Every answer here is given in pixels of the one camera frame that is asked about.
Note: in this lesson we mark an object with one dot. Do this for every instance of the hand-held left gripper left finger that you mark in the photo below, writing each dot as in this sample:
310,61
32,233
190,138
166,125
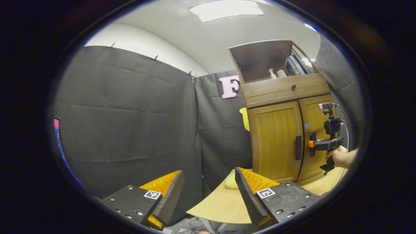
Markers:
170,201

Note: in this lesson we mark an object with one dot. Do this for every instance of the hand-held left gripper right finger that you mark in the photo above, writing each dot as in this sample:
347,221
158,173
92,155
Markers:
250,201

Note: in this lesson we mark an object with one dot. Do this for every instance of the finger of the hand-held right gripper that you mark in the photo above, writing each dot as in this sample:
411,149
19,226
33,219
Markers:
311,143

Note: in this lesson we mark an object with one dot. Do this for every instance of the wooden shoe cabinet door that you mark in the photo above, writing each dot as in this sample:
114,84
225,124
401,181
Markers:
273,139
313,117

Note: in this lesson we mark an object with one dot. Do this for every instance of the wooden double-door shoe cabinet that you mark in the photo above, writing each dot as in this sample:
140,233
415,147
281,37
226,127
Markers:
282,91

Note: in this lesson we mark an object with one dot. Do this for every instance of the pale yellow plush ball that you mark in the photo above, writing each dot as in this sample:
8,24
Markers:
231,181

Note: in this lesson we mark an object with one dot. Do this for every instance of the grey book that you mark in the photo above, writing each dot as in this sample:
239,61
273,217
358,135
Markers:
296,65

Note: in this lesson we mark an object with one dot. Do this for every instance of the small white box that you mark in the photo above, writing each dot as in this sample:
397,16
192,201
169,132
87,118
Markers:
281,73

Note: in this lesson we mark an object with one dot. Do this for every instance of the small white bottle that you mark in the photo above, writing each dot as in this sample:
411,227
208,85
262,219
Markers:
271,74

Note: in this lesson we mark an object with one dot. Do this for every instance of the black backdrop cloth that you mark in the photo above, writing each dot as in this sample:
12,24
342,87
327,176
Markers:
123,130

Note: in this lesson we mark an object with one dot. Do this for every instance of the large ceiling light panel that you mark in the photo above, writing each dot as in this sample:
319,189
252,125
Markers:
226,10

